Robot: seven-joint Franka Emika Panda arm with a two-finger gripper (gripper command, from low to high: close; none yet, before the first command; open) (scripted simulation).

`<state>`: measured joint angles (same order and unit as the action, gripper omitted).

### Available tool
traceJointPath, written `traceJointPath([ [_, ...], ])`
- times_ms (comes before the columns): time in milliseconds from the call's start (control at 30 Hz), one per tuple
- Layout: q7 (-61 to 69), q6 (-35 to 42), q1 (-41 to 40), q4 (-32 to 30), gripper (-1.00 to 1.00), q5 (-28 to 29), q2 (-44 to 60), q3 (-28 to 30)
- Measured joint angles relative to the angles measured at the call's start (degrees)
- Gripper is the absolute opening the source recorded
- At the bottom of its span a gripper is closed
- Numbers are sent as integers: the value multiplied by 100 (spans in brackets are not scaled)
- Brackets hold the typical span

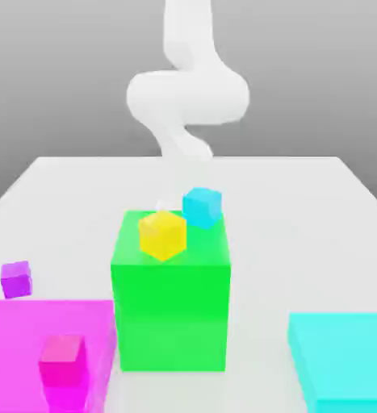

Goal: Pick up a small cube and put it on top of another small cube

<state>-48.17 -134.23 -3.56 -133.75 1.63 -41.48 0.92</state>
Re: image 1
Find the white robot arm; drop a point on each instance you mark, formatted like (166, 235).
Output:
(188, 96)

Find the small yellow cube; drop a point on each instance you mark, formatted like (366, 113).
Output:
(163, 235)

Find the small purple cube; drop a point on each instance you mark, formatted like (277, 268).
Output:
(16, 280)

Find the small pink cube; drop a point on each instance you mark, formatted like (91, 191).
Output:
(62, 364)

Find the small cyan cube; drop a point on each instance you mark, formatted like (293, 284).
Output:
(201, 208)

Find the large green box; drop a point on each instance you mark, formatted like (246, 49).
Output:
(172, 316)

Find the large magenta box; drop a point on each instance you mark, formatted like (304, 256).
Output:
(10, 351)

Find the large cyan box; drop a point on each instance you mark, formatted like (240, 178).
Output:
(346, 361)

